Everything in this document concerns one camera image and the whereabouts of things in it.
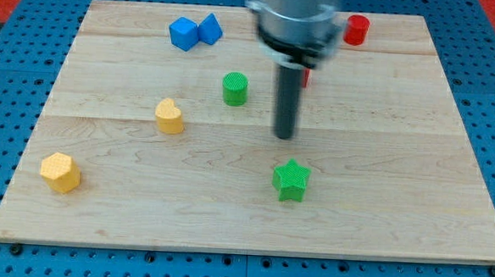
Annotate blue triangular block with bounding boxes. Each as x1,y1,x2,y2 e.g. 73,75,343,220
197,13,223,45

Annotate green star block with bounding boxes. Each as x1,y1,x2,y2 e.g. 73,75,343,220
271,158,311,202

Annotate small red block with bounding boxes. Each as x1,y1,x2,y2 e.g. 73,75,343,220
302,68,311,88

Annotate red cylinder block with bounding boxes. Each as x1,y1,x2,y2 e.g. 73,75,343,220
342,14,370,46

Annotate yellow heart block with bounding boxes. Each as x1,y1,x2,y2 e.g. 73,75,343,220
154,97,185,135

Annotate blue cube block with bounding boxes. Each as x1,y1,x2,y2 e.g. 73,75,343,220
170,17,198,52

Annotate yellow hexagon block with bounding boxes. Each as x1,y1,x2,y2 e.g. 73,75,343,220
40,152,81,193

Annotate green cylinder block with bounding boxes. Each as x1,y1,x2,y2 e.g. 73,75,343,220
222,72,248,107

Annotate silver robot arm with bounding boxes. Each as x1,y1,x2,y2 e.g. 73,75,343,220
244,0,345,140

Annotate light wooden board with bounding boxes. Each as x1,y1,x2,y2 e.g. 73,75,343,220
0,0,495,265

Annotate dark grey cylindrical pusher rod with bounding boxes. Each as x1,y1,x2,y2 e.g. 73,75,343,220
273,65,303,140

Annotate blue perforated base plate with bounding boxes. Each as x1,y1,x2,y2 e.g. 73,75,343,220
0,0,495,277

